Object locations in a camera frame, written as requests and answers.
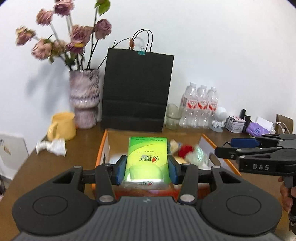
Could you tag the water bottle right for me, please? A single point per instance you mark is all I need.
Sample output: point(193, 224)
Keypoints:
point(212, 103)

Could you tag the white carton box left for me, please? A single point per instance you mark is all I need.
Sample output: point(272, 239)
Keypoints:
point(13, 154)

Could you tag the white robot figurine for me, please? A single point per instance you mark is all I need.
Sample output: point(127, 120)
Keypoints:
point(219, 119)

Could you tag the black small bottle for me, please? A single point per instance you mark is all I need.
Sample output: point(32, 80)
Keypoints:
point(246, 118)

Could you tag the black paper bag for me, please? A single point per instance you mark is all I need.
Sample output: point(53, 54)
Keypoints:
point(135, 87)

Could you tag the water bottle middle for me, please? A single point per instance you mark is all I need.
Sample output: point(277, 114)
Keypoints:
point(202, 106)

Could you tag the glass jar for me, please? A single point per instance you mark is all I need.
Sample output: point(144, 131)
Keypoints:
point(173, 116)

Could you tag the red rose decoration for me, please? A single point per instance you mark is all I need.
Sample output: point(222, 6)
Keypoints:
point(184, 150)

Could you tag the green tissue pack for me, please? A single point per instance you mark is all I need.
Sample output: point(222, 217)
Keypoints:
point(147, 164)

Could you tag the purple tissue pack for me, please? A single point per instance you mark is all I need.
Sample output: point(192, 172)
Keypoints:
point(256, 130)

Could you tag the teal binder clip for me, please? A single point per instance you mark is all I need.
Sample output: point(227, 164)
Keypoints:
point(142, 51)

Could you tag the purple ceramic vase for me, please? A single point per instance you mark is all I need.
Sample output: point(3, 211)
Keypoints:
point(84, 96)

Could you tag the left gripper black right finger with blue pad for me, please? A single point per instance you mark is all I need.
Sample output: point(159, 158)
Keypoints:
point(225, 201)

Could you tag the water bottle left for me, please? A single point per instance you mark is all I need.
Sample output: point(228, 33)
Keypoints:
point(188, 105)

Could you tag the clear plastic wrapper in box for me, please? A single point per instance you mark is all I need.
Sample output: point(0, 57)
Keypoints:
point(197, 157)

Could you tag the stack of cards tin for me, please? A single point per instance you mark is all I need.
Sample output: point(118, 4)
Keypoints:
point(234, 124)

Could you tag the red cardboard box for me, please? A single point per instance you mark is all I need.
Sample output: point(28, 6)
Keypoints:
point(115, 143)

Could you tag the water bottle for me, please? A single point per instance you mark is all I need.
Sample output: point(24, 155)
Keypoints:
point(188, 105)
point(212, 103)
point(202, 106)

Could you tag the crumpled white tissue on table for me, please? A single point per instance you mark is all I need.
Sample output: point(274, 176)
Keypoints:
point(57, 147)

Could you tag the dried pink roses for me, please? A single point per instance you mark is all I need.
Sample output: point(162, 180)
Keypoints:
point(74, 44)

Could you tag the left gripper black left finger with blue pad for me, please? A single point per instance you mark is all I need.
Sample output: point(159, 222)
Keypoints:
point(66, 202)

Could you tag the person hand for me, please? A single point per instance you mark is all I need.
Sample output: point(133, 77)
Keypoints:
point(286, 196)

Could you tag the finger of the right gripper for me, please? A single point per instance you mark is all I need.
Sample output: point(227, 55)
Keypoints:
point(228, 153)
point(243, 143)

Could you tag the yellow mug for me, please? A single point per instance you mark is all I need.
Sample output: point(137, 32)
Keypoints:
point(62, 126)

